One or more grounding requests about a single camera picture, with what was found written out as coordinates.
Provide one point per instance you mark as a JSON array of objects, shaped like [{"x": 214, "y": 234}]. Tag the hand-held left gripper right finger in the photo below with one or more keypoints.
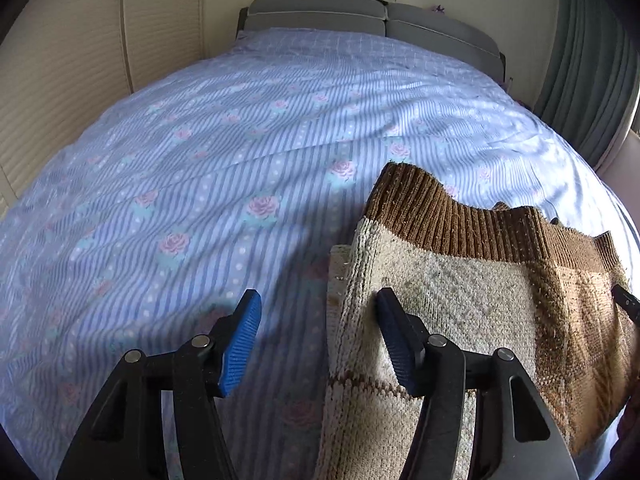
[{"x": 397, "y": 345}]

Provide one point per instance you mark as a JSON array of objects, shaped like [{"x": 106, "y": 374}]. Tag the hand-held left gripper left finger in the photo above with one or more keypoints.
[{"x": 242, "y": 345}]

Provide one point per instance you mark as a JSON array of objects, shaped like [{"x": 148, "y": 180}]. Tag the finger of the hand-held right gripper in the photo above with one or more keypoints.
[{"x": 629, "y": 302}]

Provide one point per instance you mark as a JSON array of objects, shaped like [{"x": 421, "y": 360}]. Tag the brown plaid knit sweater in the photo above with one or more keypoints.
[{"x": 475, "y": 280}]

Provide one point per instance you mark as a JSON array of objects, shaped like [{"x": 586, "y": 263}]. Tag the blue floral striped duvet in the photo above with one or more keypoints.
[{"x": 200, "y": 160}]

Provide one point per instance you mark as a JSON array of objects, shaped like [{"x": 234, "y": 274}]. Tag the grey-blue curtain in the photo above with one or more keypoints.
[{"x": 585, "y": 60}]

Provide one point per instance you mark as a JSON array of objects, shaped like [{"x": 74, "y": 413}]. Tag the grey headboard cushion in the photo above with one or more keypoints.
[
  {"x": 315, "y": 12},
  {"x": 440, "y": 35}
]

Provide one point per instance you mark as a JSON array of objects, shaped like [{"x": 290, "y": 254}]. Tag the cream ribbed wardrobe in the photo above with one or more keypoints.
[{"x": 65, "y": 85}]

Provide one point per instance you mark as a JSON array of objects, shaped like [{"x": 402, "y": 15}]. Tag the grey padded headboard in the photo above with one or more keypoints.
[{"x": 242, "y": 22}]

